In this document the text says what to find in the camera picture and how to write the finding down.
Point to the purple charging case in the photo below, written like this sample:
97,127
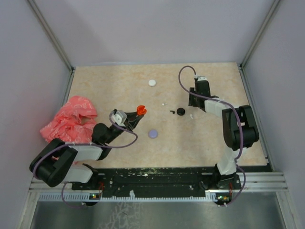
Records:
153,133

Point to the black charging case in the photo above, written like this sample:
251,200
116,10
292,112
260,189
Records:
180,111

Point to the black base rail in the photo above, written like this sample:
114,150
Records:
168,182

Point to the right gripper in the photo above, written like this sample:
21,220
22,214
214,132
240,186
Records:
191,102

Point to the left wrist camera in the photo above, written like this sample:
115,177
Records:
119,117

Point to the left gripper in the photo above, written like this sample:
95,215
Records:
133,119

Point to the white charging case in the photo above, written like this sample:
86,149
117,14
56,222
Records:
152,83

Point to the pink plastic bag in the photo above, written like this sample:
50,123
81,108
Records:
73,123

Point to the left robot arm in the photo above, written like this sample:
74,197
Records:
64,162

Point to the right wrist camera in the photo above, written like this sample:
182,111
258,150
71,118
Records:
200,78

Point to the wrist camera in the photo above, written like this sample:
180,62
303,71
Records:
200,78
119,117

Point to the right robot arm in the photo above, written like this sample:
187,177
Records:
239,131

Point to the orange charging case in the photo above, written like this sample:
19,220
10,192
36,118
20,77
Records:
141,110

